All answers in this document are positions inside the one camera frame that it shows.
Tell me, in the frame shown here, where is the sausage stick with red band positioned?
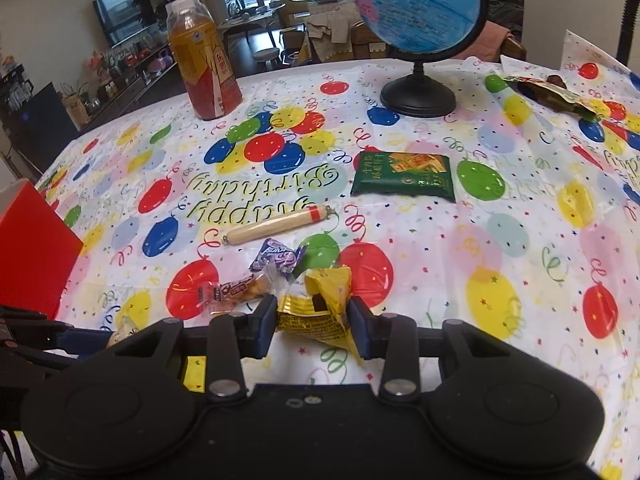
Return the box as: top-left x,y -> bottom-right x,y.
221,205 -> 337,247

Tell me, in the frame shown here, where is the silver desk lamp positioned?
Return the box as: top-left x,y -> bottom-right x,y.
615,0 -> 640,63

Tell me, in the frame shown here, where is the purple candy packet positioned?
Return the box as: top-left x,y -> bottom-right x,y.
249,237 -> 307,274

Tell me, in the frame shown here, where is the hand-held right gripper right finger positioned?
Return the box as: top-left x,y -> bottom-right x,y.
347,296 -> 546,403

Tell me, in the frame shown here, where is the pink cloth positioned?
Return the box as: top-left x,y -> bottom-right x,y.
487,20 -> 516,56

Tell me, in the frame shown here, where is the green cracker packet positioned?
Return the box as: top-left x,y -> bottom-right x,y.
350,150 -> 457,204

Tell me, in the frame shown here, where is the round coffee table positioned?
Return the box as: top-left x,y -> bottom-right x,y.
217,2 -> 286,51

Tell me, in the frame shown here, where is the clear peanut snack packet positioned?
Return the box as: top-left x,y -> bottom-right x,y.
197,269 -> 288,317

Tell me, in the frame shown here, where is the dark tall cabinet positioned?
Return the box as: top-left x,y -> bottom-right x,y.
0,62 -> 81,181

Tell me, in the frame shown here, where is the brown paper bag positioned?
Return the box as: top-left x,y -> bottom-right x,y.
62,95 -> 93,126

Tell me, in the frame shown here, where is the blue desk globe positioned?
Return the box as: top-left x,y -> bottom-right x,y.
352,0 -> 490,119

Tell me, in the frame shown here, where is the red cardboard box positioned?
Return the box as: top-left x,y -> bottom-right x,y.
0,180 -> 84,322

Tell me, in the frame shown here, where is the yellow gold snack packet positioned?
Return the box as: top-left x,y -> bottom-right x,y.
275,266 -> 366,367

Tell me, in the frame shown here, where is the brown open snack packet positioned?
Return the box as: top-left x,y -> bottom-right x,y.
500,74 -> 618,122

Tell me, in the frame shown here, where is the low television cabinet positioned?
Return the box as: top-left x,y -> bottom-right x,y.
60,42 -> 178,131

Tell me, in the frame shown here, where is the amber tea bottle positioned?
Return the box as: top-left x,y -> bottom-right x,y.
165,0 -> 244,121

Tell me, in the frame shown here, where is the balloon print tablecloth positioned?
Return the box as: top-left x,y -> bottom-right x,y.
35,30 -> 640,480

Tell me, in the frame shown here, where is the flat screen television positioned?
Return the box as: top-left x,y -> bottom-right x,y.
92,0 -> 157,50

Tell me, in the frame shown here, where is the small round stool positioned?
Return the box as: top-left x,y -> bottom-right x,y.
252,47 -> 282,72

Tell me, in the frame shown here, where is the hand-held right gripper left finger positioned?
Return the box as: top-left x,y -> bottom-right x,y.
85,294 -> 278,403

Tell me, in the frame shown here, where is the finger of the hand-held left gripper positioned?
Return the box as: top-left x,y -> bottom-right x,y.
0,304 -> 56,333
0,324 -> 117,361

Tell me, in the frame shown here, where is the wooden dining chair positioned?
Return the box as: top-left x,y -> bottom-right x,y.
487,20 -> 528,63

